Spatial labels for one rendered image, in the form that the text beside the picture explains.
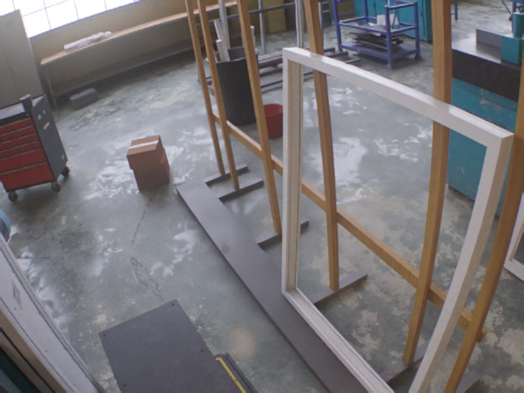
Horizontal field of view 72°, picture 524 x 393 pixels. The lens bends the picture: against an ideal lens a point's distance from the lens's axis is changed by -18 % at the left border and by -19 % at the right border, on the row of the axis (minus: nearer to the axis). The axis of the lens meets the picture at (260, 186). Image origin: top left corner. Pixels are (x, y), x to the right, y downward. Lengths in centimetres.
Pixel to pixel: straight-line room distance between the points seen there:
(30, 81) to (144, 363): 695
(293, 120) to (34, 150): 300
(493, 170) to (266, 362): 165
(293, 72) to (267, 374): 152
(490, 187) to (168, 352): 112
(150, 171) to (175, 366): 278
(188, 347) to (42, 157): 330
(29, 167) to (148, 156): 139
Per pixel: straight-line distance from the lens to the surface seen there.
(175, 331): 152
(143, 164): 396
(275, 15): 912
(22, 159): 457
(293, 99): 199
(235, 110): 472
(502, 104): 292
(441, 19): 128
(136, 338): 155
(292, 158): 210
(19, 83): 802
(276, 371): 234
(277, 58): 650
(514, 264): 288
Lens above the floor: 197
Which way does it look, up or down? 32 degrees down
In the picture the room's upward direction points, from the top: 10 degrees counter-clockwise
